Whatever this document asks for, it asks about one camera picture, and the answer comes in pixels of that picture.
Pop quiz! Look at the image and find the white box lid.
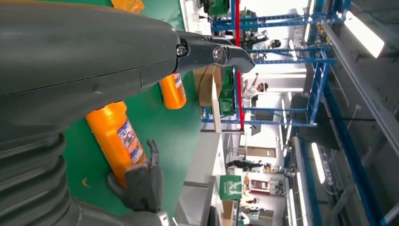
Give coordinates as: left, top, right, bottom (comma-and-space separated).
210, 73, 223, 134

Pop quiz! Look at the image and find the ceiling light panel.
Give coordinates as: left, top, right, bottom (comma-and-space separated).
343, 11, 385, 59

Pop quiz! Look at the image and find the red metal beam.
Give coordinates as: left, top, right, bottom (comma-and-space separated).
233, 0, 246, 130

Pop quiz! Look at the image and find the brown cardboard box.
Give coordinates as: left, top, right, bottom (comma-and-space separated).
193, 65, 223, 108

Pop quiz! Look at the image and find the green plastic crate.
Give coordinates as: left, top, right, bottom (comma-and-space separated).
218, 67, 236, 117

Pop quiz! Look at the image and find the person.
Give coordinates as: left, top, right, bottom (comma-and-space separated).
241, 73, 270, 100

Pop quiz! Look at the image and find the white desk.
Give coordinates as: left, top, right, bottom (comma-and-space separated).
174, 131, 225, 226
179, 0, 215, 35

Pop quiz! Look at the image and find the blue metal rack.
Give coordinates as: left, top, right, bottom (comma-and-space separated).
201, 0, 347, 129

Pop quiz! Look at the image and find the yellow taped cardboard sheet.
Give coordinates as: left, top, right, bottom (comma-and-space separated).
111, 0, 145, 14

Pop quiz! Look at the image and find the green table mat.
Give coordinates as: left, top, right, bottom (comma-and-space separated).
47, 0, 203, 219

